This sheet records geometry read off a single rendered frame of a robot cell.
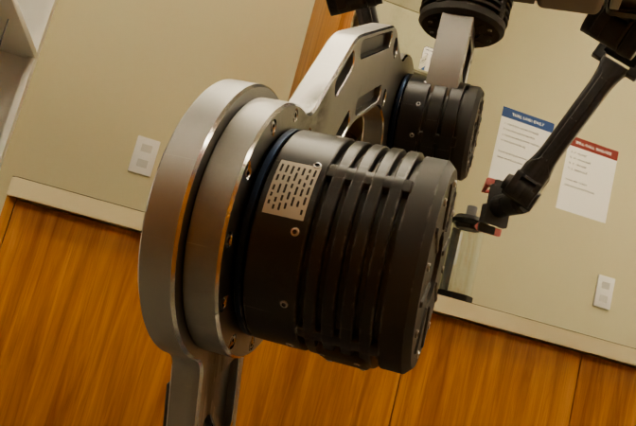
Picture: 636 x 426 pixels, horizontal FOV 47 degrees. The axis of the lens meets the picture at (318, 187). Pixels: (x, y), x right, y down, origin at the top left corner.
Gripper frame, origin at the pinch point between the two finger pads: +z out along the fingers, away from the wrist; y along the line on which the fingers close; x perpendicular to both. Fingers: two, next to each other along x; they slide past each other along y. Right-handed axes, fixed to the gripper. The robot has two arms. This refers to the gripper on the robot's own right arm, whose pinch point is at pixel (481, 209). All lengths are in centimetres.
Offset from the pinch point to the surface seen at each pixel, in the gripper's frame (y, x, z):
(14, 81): 8, 128, 55
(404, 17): 49, 29, 11
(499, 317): -27.7, -1.1, -17.6
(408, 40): 43, 27, 11
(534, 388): -41.5, -15.6, -14.4
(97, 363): -58, 84, -13
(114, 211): -27, 89, -17
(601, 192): 32, -72, 54
